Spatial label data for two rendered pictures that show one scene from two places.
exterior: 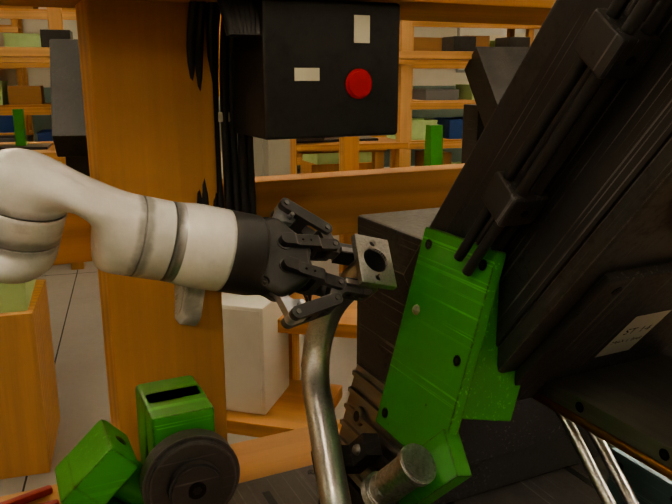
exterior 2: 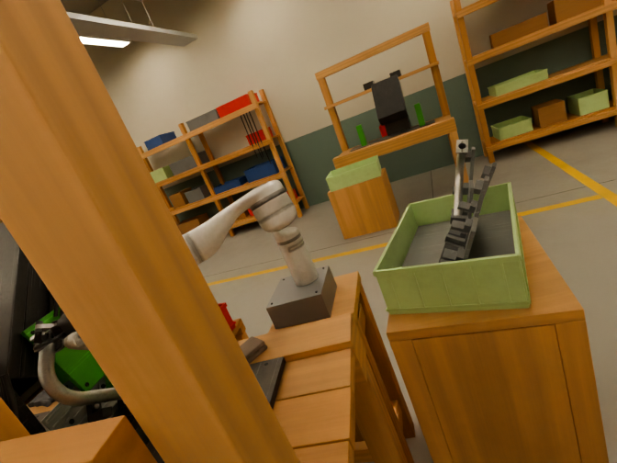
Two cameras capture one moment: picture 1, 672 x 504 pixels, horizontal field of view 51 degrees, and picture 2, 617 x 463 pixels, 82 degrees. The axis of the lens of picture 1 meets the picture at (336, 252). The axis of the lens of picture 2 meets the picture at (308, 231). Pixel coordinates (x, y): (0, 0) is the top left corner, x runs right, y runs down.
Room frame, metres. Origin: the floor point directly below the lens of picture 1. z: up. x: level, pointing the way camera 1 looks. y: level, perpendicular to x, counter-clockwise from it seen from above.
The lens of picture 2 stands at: (0.85, 0.96, 1.47)
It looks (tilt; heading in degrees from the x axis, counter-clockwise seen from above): 16 degrees down; 220
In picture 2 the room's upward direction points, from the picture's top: 22 degrees counter-clockwise
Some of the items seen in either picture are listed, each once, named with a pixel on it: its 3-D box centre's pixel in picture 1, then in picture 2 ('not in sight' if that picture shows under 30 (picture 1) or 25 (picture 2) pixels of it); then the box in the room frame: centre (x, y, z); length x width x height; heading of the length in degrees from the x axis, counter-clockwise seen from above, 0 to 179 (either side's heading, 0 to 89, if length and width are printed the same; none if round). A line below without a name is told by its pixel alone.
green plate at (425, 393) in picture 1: (462, 339); (62, 351); (0.64, -0.12, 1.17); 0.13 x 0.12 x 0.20; 116
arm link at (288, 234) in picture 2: not in sight; (280, 220); (-0.03, 0.12, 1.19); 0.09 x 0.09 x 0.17; 42
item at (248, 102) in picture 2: not in sight; (213, 179); (-3.51, -4.40, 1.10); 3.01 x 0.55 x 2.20; 106
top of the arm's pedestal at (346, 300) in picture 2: not in sight; (318, 304); (-0.03, 0.12, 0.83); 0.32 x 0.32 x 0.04; 22
